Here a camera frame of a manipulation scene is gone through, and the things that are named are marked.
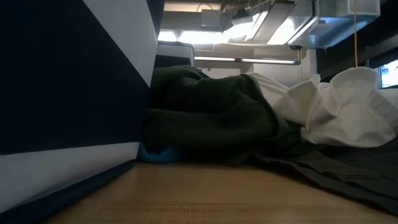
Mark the dark green garment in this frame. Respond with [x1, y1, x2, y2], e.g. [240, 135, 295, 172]
[141, 65, 299, 167]

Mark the bright blue garment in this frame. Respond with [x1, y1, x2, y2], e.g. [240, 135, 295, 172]
[137, 142, 187, 164]

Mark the light pink garment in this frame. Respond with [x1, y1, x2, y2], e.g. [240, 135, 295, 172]
[247, 72, 292, 108]

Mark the white cloth garment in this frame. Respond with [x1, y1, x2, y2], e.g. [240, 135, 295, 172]
[272, 66, 398, 149]

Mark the long white tube light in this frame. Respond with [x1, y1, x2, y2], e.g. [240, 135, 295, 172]
[194, 55, 301, 65]

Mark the navy white striped fabric bin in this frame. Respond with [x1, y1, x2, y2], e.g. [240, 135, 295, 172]
[0, 0, 165, 224]
[154, 40, 196, 68]

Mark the grey ceiling box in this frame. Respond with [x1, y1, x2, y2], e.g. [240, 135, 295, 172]
[200, 9, 222, 30]

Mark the dark grey garment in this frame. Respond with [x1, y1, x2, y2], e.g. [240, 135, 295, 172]
[242, 123, 398, 216]

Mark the silver ceiling duct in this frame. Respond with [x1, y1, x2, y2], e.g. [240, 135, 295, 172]
[287, 0, 382, 50]

